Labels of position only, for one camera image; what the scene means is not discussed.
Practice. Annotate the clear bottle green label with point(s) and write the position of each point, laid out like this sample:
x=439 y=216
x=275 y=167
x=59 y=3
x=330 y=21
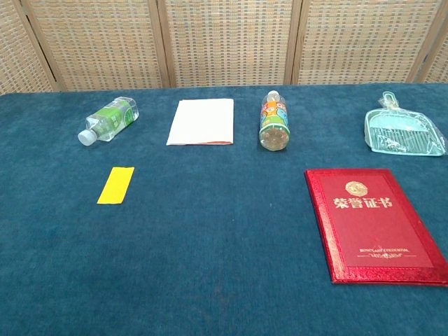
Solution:
x=113 y=118

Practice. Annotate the cartoon label drink bottle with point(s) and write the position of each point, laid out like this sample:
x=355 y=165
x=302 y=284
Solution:
x=274 y=122

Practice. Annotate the woven folding screen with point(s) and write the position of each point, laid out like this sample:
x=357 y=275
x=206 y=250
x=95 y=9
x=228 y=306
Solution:
x=224 y=42

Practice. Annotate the red certificate folder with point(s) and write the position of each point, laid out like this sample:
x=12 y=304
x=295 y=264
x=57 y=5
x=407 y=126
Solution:
x=374 y=224

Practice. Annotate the teal dustpan brush set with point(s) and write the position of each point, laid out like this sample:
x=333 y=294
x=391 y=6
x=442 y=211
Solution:
x=402 y=129

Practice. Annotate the blue carpet table cover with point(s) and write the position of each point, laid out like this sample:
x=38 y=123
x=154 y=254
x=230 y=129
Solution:
x=210 y=252

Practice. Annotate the yellow paper strip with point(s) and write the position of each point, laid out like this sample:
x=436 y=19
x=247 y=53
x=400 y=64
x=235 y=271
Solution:
x=115 y=185

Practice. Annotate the white folded paper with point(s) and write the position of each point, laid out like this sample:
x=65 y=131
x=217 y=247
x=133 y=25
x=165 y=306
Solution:
x=203 y=121

